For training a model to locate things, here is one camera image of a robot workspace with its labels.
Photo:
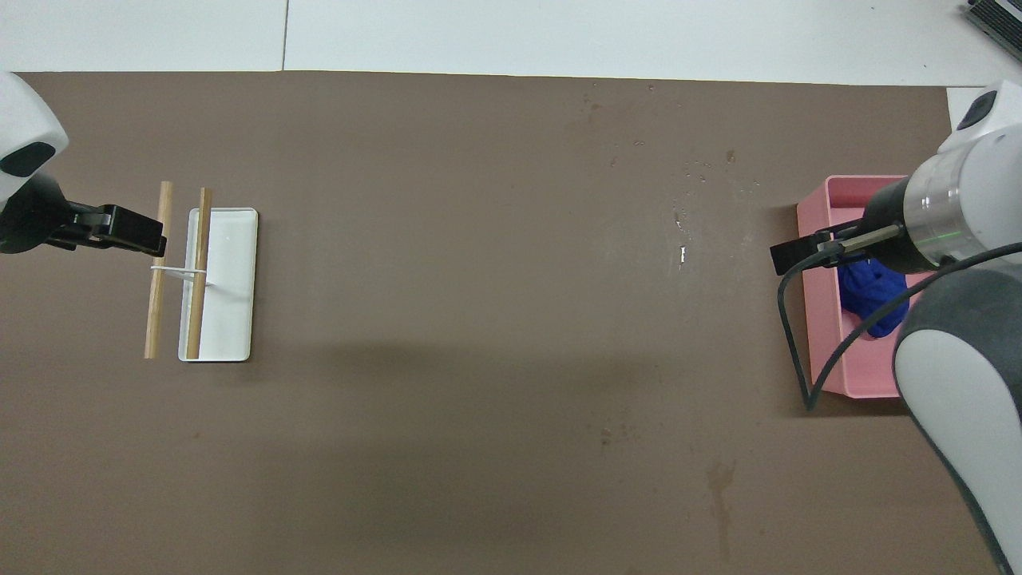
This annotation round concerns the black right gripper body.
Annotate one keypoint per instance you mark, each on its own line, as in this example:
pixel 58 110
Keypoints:
pixel 882 212

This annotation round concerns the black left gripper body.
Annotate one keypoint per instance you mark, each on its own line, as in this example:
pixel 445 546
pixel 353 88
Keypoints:
pixel 28 220

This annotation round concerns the blue towel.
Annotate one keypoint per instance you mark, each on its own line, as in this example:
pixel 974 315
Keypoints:
pixel 870 295

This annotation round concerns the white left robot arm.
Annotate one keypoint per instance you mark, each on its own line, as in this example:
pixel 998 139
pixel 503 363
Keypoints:
pixel 24 112

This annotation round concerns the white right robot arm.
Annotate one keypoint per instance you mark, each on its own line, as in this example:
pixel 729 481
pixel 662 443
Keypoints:
pixel 974 399

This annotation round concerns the wooden rack rod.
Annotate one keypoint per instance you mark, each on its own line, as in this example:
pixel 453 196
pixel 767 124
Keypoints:
pixel 153 319
pixel 196 303

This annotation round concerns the pink plastic bin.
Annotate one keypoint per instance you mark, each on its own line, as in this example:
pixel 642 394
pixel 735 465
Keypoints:
pixel 830 351

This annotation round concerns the grey ribbed device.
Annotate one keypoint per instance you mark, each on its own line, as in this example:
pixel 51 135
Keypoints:
pixel 998 16

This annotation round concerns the brown table mat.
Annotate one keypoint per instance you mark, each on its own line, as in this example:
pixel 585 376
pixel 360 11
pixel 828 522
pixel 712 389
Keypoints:
pixel 479 319

